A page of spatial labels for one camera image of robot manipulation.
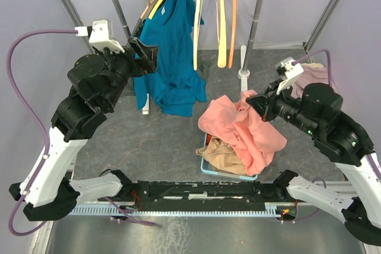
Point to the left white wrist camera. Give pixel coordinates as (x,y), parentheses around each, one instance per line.
(100,35)

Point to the orange plastic hanger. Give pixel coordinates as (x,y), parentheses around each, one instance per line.
(233,33)

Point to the dark grey t shirt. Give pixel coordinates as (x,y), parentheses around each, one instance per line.
(203,70)

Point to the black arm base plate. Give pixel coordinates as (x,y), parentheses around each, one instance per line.
(199,196)

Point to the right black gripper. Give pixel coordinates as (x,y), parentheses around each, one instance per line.
(264,104)

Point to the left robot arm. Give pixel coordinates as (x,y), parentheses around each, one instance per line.
(97,82)

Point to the teal blue t shirt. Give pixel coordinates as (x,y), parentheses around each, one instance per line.
(175,86)

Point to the orange t shirt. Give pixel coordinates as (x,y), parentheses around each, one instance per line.
(208,139)

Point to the yellow plastic hanger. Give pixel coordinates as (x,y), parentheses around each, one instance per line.
(155,8)

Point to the cream plastic hanger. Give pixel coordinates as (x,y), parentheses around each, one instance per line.
(196,29)

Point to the cream folded t shirt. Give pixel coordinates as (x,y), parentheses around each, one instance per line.
(313,65)

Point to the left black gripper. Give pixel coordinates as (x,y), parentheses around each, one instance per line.
(141,66)

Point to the pink t shirt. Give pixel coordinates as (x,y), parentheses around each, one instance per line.
(238,124)

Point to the light blue plastic basket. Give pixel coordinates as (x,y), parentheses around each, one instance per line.
(207,168)

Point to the pale peach plastic hanger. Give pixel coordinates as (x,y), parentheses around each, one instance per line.
(221,33)

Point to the lilac t shirt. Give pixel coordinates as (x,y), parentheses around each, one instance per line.
(310,75)

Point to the beige t shirt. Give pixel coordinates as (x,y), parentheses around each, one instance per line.
(222,156)

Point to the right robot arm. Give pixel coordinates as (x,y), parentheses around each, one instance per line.
(343,141)

